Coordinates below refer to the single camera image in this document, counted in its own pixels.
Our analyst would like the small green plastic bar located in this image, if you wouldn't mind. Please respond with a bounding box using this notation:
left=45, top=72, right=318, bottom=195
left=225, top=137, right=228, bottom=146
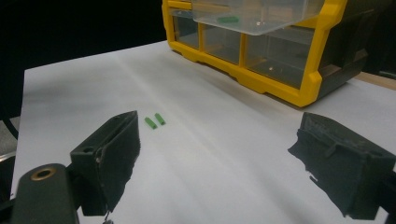
left=154, top=112, right=167, bottom=126
left=217, top=15, right=241, bottom=24
left=144, top=116, right=159, bottom=131

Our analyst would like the clear plastic drawer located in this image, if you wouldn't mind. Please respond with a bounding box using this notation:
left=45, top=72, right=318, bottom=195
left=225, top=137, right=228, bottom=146
left=191, top=0, right=326, bottom=36

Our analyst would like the wooden board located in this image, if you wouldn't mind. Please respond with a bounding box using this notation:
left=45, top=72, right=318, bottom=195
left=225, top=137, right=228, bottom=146
left=354, top=71, right=396, bottom=91

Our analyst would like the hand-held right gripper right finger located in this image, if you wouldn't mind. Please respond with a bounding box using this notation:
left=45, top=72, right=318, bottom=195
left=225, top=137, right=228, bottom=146
left=288, top=111, right=396, bottom=220

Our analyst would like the grid of clear drawers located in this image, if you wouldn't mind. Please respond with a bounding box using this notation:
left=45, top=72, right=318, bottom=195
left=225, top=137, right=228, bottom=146
left=167, top=0, right=316, bottom=90

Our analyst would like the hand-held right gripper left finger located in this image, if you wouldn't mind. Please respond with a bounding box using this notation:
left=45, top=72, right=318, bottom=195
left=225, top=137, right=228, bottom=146
left=69, top=110, right=141, bottom=217

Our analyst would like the yellow drawer organizer cabinet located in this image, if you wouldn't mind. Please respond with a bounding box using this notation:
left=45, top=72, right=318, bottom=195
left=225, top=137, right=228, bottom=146
left=162, top=0, right=375, bottom=108

